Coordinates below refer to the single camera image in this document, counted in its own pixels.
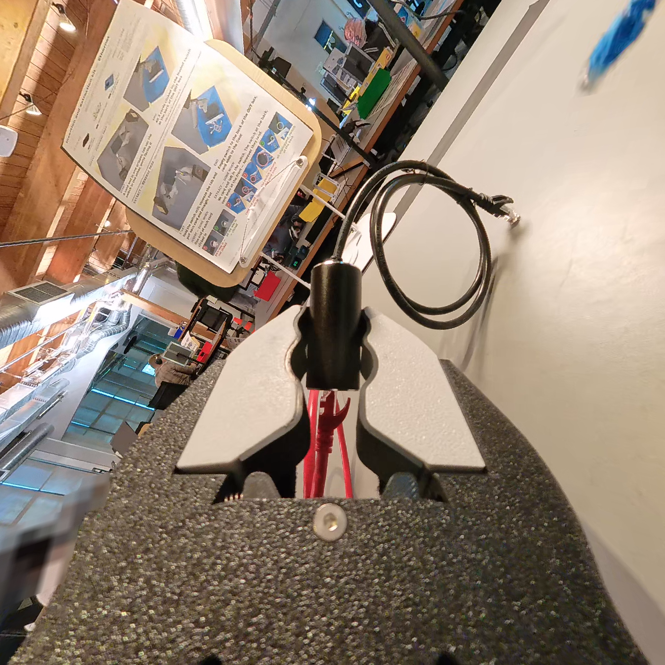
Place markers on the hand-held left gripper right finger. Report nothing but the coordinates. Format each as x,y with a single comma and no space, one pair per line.
421,405

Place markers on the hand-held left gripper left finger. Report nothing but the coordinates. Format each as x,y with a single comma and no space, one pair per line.
244,405

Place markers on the black ethernet port box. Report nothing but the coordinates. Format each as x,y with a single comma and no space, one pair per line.
335,322

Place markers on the red plastic bin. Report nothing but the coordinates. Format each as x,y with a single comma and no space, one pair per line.
267,285

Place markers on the white rounded pad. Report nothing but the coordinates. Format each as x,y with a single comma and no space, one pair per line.
384,223

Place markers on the small yellow bin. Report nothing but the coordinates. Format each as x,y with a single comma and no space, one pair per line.
311,212

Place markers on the printed instruction sheet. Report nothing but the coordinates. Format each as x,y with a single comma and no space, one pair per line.
182,130

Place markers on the green plastic bin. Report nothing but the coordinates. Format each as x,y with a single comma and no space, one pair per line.
374,93

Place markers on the grey tape strip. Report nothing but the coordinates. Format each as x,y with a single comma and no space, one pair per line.
479,88

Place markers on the white ceiling sensor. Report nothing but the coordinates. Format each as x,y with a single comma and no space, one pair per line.
8,140

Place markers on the silver ventilation duct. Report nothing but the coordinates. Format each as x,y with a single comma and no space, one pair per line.
26,317

